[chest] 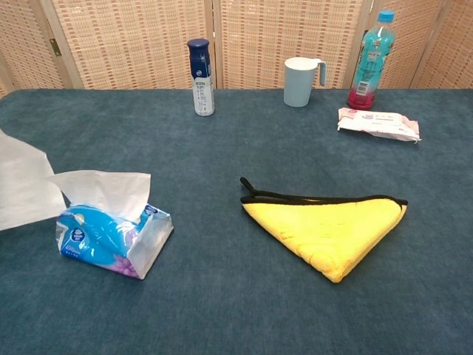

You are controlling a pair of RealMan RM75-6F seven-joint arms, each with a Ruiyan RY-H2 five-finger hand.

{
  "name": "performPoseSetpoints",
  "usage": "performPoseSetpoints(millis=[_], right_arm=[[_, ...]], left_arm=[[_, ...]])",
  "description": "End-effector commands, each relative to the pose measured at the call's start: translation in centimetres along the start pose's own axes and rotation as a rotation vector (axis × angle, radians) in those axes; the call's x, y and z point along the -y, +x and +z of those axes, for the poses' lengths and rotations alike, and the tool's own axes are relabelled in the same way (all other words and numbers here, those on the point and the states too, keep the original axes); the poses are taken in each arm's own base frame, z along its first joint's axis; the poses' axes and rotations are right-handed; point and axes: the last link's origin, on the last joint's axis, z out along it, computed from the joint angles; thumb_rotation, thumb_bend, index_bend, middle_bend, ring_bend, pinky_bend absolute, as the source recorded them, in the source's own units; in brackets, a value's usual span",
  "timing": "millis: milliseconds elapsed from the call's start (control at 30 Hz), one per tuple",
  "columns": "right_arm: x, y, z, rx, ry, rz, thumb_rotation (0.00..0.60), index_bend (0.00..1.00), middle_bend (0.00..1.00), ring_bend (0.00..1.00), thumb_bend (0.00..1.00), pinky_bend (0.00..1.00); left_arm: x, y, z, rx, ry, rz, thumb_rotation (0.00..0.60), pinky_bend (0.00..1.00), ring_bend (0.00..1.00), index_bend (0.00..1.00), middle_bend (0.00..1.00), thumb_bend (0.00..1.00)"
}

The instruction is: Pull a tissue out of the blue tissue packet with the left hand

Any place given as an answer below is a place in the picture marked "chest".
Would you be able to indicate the woven folding screen panel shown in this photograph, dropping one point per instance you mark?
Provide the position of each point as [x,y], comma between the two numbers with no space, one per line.
[410,44]
[451,55]
[22,44]
[266,33]
[129,44]

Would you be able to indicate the yellow cloth with black edging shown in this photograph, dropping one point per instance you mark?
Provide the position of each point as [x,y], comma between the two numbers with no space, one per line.
[325,233]

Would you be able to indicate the brass screen hinge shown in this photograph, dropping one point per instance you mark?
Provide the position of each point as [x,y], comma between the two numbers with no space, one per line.
[55,47]

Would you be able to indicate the blue plastic tissue pack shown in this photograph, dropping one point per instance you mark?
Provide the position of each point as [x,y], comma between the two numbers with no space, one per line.
[96,236]

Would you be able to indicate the blue tablecloth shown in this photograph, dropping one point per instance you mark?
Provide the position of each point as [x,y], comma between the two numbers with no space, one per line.
[207,148]

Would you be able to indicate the blue and white spray can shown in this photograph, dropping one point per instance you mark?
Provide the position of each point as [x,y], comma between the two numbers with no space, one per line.
[204,92]

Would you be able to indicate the light blue plastic mug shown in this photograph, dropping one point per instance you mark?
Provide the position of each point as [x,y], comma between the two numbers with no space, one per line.
[297,85]

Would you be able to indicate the pink wet wipes pack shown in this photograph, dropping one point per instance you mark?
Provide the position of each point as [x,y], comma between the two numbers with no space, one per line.
[377,124]

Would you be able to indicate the drink bottle with blue cap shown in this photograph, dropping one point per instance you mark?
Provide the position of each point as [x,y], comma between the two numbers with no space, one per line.
[369,66]

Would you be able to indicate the white tissue sheet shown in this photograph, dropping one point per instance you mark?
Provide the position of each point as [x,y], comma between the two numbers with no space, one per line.
[111,192]
[22,185]

